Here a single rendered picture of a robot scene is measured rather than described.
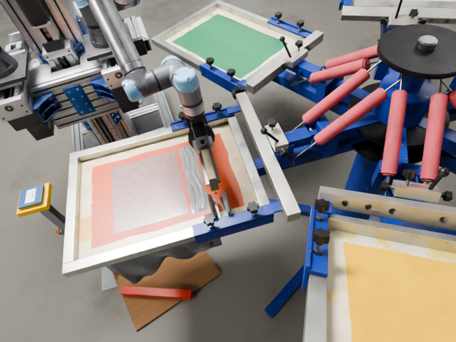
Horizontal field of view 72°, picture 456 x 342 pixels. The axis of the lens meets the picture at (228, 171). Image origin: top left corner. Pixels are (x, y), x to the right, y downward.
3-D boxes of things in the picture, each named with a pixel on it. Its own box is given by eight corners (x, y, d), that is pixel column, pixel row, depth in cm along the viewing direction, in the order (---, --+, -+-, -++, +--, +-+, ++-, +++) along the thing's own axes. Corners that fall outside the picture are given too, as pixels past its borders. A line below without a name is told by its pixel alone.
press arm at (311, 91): (206, 47, 206) (205, 39, 201) (213, 43, 208) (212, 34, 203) (383, 138, 146) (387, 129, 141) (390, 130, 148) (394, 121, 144)
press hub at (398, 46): (335, 254, 204) (409, 89, 96) (310, 203, 228) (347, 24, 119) (393, 237, 206) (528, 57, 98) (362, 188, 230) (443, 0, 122)
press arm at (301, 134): (271, 155, 132) (271, 147, 128) (267, 144, 136) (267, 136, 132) (310, 144, 133) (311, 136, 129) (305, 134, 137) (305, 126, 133)
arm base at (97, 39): (90, 36, 154) (80, 15, 146) (120, 27, 155) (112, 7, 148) (93, 51, 145) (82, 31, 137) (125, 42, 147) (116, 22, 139)
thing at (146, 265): (135, 285, 153) (96, 252, 119) (134, 277, 155) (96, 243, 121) (226, 258, 156) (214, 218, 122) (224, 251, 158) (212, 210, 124)
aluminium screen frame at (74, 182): (67, 277, 114) (61, 274, 111) (73, 158, 149) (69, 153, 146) (273, 218, 119) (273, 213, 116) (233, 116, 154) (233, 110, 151)
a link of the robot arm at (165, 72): (147, 62, 106) (159, 79, 100) (177, 49, 108) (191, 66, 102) (154, 81, 112) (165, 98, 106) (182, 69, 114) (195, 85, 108)
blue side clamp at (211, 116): (174, 139, 150) (171, 129, 145) (173, 131, 153) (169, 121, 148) (235, 123, 152) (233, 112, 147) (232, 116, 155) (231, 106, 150)
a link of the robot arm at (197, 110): (204, 104, 104) (180, 110, 103) (207, 115, 108) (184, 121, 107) (200, 90, 108) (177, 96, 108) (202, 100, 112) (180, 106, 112)
